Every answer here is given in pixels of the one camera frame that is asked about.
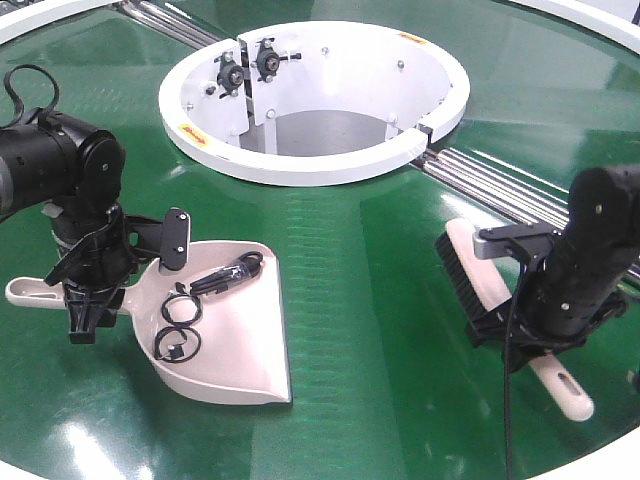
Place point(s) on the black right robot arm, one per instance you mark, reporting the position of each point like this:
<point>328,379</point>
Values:
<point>603,206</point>

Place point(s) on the steel conveyor rollers left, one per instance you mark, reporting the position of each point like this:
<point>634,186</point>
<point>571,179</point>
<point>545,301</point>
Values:
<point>168,22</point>

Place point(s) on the black bearing mount right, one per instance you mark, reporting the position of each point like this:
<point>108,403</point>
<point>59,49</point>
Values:
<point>267,61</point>

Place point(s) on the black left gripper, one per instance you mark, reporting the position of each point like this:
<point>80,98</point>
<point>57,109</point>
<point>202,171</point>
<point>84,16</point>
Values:
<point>99,251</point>

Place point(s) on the white inner ring housing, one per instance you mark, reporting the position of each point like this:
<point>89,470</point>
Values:
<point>350,101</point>

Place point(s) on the white outer conveyor rim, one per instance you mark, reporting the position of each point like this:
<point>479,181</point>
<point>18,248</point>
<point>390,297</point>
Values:
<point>601,22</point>

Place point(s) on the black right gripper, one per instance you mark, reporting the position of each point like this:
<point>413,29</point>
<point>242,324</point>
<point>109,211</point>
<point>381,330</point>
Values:
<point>553,308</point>

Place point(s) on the pink dustpan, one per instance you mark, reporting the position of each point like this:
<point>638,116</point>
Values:
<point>236,353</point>

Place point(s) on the steel conveyor rollers right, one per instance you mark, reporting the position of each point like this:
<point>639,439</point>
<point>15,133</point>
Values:
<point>489,191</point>

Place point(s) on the black bearing mount left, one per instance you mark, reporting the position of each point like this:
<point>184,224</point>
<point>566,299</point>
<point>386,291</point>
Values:
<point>230,76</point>

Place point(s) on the steel conveyor rollers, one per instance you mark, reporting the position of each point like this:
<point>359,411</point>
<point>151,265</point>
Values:
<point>489,191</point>
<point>168,22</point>

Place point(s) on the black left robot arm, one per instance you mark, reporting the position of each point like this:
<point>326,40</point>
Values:
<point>74,170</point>

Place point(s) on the pink hand broom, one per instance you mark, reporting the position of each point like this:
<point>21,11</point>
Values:
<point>481,289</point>

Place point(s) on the black bearing mount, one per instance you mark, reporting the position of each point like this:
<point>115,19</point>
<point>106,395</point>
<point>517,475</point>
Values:
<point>230,76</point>
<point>267,61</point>

